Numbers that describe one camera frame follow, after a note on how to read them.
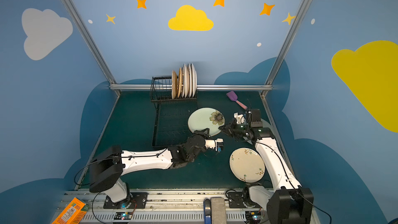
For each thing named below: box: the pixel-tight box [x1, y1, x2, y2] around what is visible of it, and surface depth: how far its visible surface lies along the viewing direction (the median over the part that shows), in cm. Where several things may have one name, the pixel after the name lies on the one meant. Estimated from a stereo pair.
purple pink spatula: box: [225, 90, 248, 110], surface depth 121 cm
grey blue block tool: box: [210, 197, 227, 224], surface depth 70 cm
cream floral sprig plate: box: [229, 147, 266, 184], surface depth 86 cm
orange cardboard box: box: [51, 197, 88, 224], surface depth 69 cm
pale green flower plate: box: [188, 106, 226, 137], surface depth 84 cm
